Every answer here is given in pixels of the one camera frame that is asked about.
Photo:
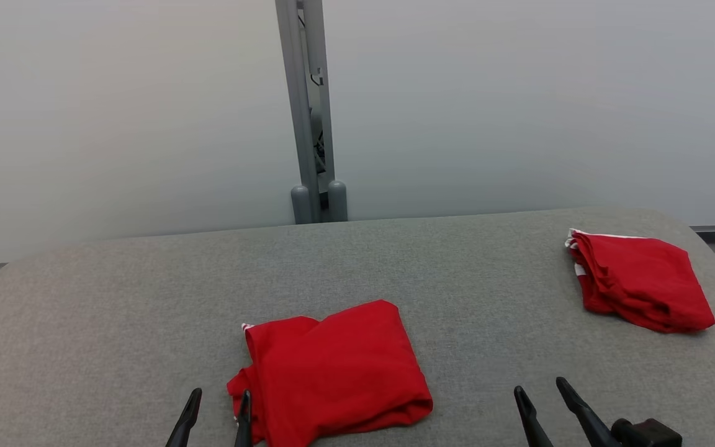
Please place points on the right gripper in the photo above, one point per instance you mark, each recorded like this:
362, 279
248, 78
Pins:
649, 434

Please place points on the red shirt white striped sleeves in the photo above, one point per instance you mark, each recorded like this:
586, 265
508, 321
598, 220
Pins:
339, 366

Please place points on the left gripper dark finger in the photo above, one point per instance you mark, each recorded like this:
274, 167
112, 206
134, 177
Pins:
244, 422
187, 419

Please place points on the grey partition post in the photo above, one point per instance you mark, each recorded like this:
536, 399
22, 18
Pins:
298, 93

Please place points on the grey cylindrical post foot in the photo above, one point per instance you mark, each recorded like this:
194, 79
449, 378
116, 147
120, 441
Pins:
301, 205
337, 202

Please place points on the red shorts white trim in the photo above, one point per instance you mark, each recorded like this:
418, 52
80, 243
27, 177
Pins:
640, 279

